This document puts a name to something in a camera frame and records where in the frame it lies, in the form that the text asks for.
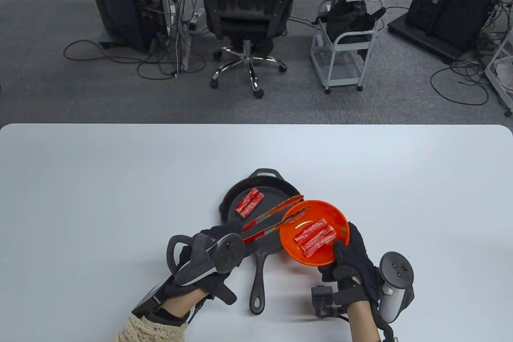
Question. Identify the black computer tower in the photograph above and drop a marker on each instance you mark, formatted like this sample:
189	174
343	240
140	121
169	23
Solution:
116	1

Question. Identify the white rolling cart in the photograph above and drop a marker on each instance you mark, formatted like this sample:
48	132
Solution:
329	65

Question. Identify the black cast iron pan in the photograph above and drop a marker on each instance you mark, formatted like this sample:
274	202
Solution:
272	197

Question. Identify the white desk leg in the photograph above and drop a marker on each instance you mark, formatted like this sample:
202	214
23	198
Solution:
183	53

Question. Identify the person's left forearm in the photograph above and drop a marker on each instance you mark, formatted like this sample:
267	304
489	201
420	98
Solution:
180	302

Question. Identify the person's right hand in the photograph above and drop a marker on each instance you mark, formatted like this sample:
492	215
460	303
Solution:
352	262

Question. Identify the orange plastic bowl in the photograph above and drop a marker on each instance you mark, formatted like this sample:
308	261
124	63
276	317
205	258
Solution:
316	209

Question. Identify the white metal rack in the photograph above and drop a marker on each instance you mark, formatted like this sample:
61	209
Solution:
505	71

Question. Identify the black bag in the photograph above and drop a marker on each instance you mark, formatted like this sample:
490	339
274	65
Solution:
348	21

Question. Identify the red white crab stick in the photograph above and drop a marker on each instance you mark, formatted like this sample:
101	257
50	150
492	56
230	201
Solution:
318	237
320	246
310	231
252	205
247	200

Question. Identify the black wrist sensor box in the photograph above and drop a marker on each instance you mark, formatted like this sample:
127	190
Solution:
150	298

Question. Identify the person's left hand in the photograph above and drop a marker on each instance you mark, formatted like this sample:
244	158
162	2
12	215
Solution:
218	229

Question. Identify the grey handheld controller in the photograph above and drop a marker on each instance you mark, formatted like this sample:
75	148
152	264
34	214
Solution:
396	270
228	255

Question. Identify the white power strip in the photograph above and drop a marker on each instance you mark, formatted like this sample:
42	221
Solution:
196	17

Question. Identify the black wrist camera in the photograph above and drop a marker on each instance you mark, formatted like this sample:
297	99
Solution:
322	300

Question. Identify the person's right forearm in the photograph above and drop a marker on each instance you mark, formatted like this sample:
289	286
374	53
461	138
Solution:
362	326

